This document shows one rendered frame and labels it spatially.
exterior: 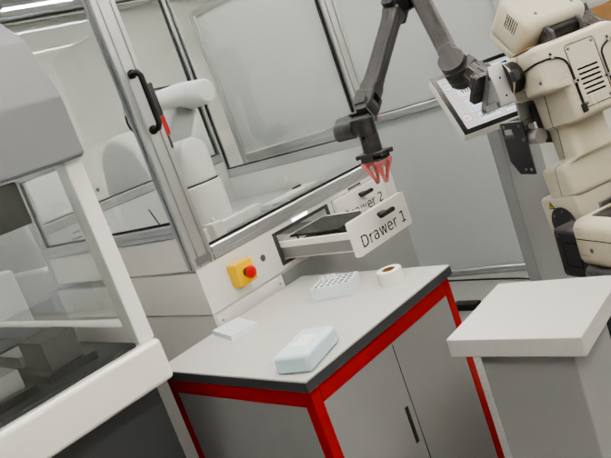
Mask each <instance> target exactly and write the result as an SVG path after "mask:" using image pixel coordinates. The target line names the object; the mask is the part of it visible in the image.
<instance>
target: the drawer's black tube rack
mask: <svg viewBox="0 0 611 458"><path fill-rule="evenodd" d="M359 214H361V212H360V211H356V212H351V213H345V214H334V215H329V216H323V217H321V218H319V219H318V220H316V221H314V222H312V223H311V224H309V225H307V226H306V227H304V228H302V229H301V230H299V231H297V232H295V233H294V234H291V235H290V237H295V236H296V238H297V239H299V236H301V235H306V236H305V237H303V238H306V237H313V236H319V235H327V234H340V233H346V232H347V230H346V228H343V229H341V230H340V231H335V229H336V228H338V227H339V226H340V225H342V224H344V223H346V222H348V221H349V220H351V219H353V218H354V217H356V216H358V215H359Z"/></svg>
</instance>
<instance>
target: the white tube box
mask: <svg viewBox="0 0 611 458"><path fill-rule="evenodd" d="M360 284H361V280H360V277H359V274H358V271H356V272H352V273H347V274H340V275H336V278H332V276H331V277H330V279H328V280H326V279H325V280H323V281H320V279H319V280H318V282H317V283H316V284H315V285H314V286H313V287H312V288H311V289H310V293H311V295H312V297H313V300H314V302H317V301H322V300H326V299H331V298H336V297H340V296H345V295H350V294H353V293H354V292H355V291H356V289H357V288H358V286H359V285H360Z"/></svg>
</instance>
